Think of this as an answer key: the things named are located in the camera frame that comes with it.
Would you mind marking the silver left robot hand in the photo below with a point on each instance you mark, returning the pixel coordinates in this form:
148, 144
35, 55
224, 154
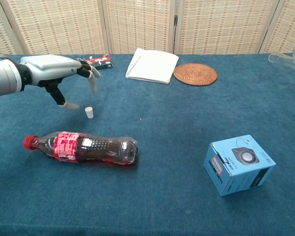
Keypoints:
49, 67

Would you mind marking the clear glass test tube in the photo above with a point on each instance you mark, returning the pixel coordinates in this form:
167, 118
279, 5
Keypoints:
282, 60

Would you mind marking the small white cap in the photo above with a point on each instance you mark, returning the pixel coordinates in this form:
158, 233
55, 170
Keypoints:
89, 113

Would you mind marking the bamboo folding screen panel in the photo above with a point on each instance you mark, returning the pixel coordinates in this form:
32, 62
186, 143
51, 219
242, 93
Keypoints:
56, 24
285, 22
0, 32
226, 24
140, 24

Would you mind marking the red black card box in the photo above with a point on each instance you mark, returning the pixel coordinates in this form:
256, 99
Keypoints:
103, 61

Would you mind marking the cola bottle red cap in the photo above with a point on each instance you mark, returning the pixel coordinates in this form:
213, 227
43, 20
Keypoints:
93, 148

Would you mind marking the white spiral notebook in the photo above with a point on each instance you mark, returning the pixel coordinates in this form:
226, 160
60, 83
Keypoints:
152, 65

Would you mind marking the round woven rattan coaster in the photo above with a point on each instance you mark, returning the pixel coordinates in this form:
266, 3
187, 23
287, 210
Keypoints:
195, 74

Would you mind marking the black screen hinge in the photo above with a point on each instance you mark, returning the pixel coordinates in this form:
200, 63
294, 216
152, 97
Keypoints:
175, 20

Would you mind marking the light blue speaker box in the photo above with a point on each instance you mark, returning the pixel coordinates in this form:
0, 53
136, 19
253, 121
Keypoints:
238, 167

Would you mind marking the dark blue table cloth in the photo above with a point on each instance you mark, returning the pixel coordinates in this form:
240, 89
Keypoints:
137, 196

